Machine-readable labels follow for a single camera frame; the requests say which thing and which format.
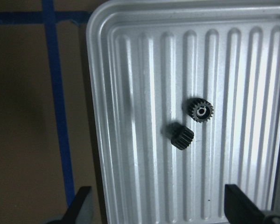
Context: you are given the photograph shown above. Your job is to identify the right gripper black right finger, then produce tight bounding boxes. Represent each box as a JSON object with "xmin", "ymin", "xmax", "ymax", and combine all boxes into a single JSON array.
[{"xmin": 224, "ymin": 184, "xmax": 280, "ymax": 224}]

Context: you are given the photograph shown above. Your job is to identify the black gear sideways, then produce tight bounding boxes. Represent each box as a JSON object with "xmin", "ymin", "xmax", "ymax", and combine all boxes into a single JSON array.
[{"xmin": 164, "ymin": 122, "xmax": 195, "ymax": 150}]

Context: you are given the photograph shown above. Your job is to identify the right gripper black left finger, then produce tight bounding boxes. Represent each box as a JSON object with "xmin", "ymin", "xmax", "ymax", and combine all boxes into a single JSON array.
[{"xmin": 48, "ymin": 186, "xmax": 92, "ymax": 224}]

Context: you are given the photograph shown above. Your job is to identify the silver ribbed metal tray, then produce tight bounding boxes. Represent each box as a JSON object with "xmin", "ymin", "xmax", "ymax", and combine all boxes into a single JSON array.
[{"xmin": 86, "ymin": 0, "xmax": 280, "ymax": 224}]

